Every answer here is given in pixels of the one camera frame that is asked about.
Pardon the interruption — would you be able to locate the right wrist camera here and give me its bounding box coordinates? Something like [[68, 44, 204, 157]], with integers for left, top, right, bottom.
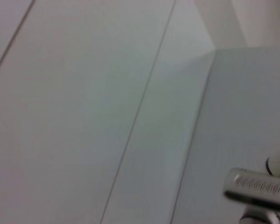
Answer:
[[223, 167, 280, 212]]

